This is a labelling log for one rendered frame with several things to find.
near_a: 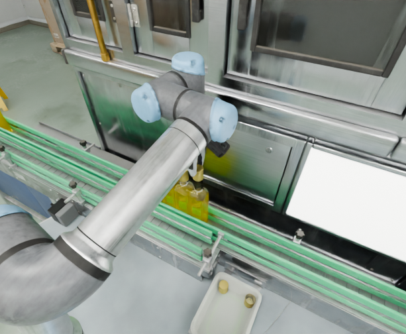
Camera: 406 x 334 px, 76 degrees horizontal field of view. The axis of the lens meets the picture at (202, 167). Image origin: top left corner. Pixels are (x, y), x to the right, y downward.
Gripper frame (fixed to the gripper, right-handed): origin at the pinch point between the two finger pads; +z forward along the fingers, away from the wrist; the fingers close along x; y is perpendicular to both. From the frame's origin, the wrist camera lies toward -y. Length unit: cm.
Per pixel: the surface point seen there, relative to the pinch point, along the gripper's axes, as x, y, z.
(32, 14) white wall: -322, 563, 100
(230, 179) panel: -12.7, -6.9, 13.5
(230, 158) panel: -12.8, -5.8, 3.2
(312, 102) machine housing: -14.6, -25.6, -23.6
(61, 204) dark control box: 17, 61, 35
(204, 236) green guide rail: 5.9, -5.7, 26.7
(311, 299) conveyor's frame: 7, -46, 34
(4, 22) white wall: -272, 580, 103
